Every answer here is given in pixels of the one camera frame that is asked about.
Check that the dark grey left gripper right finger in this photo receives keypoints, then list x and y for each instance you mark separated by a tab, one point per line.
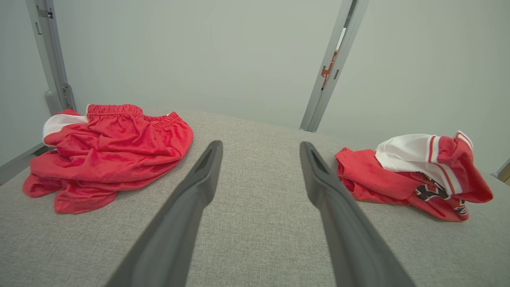
346	231

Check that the red and white jersey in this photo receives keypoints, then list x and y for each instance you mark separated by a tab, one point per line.
370	175

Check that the red basketball shorts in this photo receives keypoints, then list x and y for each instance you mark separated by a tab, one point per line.
119	147

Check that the grey metal frame rail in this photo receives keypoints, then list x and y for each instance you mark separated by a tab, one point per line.
503	172
16	165

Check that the orange latch on post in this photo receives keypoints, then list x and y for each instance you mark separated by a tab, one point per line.
326	72

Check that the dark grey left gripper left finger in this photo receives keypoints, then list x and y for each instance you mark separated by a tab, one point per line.
179	223

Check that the grey metal partition post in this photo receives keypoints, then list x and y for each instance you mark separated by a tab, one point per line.
323	99
50	59

